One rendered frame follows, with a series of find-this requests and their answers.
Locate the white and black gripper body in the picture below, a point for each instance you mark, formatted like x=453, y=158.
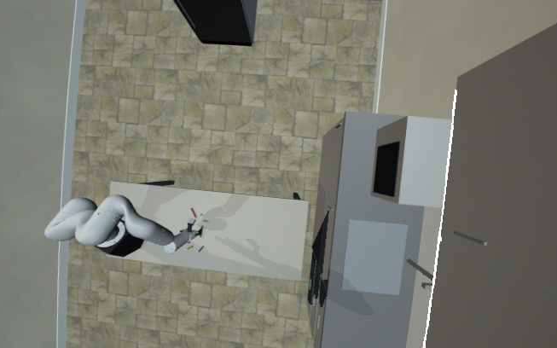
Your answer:
x=191, y=234

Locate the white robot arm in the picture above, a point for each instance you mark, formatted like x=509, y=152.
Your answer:
x=102, y=227

